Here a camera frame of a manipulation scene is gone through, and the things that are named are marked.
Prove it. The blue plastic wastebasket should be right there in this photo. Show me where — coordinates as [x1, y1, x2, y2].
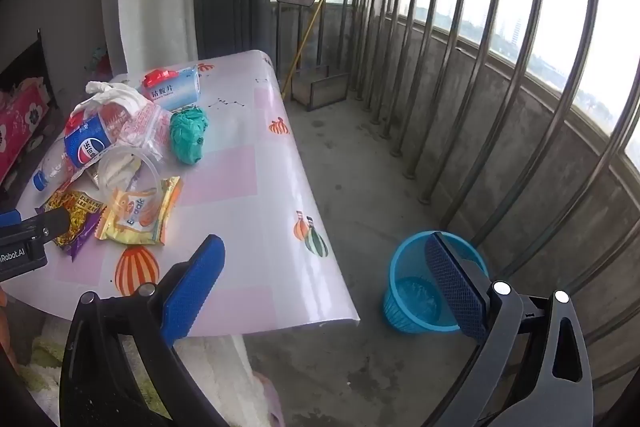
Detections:
[383, 231, 490, 335]

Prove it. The orange snack packet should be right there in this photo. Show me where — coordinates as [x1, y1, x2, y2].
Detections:
[95, 177, 182, 247]

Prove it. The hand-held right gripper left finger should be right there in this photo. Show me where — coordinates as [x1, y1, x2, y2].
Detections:
[59, 234, 236, 427]

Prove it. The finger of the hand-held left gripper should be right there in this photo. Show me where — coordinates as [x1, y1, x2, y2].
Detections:
[20, 206, 71, 244]

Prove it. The table with balloon cloth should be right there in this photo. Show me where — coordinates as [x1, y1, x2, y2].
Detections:
[10, 50, 361, 338]

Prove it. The blue label plastic bottle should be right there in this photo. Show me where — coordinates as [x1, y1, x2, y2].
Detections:
[32, 104, 128, 192]

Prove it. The pink floral blanket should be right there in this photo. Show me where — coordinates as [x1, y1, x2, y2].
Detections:
[0, 79, 51, 188]

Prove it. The light blue white carton box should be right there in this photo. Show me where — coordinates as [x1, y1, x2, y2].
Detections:
[141, 66, 202, 112]

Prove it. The clear plastic cup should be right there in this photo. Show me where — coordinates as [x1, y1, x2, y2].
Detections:
[97, 146, 165, 208]

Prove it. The yellow broom handle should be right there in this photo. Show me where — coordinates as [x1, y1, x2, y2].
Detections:
[280, 0, 333, 100]

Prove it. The metal box on floor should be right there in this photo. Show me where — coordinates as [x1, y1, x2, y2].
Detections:
[291, 66, 350, 110]

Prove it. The green crumpled plastic bag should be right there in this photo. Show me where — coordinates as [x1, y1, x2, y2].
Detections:
[169, 105, 211, 165]

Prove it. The yellow purple snack packet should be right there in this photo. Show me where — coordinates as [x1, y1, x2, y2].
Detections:
[36, 189, 106, 263]

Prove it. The white red snack bag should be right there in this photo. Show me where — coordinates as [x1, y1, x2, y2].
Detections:
[117, 102, 173, 165]

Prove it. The red glossy packet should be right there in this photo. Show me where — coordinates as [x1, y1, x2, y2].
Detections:
[143, 69, 177, 88]

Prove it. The red white wrapper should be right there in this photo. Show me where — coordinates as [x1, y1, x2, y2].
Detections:
[67, 80, 151, 130]

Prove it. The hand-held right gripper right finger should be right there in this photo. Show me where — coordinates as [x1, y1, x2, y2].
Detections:
[420, 231, 594, 427]

